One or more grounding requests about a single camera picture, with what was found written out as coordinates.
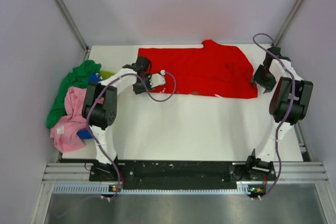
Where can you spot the blue t shirt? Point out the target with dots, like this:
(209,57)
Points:
(84,134)

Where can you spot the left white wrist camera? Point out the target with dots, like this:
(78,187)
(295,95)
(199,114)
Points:
(157,79)

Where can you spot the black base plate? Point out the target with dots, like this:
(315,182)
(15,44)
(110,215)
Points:
(179,175)

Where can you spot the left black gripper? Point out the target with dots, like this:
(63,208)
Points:
(137,90)

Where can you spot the red t shirt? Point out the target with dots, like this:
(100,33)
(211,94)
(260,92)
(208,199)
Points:
(211,70)

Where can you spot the green t shirt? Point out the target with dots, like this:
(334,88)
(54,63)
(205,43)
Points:
(77,78)

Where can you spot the pink t shirt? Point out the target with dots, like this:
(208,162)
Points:
(64,133)

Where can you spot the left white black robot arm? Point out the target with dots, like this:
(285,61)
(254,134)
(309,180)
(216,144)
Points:
(100,104)

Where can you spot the grey slotted cable duct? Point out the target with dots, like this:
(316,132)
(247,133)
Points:
(92,189)

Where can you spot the lime green tray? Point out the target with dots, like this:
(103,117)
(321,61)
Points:
(106,74)

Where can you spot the left aluminium frame post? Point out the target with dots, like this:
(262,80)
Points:
(71,24)

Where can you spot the aluminium frame post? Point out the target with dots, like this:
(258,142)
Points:
(71,24)
(288,21)

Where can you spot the right aluminium frame post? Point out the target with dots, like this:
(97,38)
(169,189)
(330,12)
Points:
(288,21)

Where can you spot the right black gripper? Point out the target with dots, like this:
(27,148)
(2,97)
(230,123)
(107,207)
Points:
(267,85)

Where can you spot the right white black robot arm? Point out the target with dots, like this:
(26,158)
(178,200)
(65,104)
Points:
(288,105)

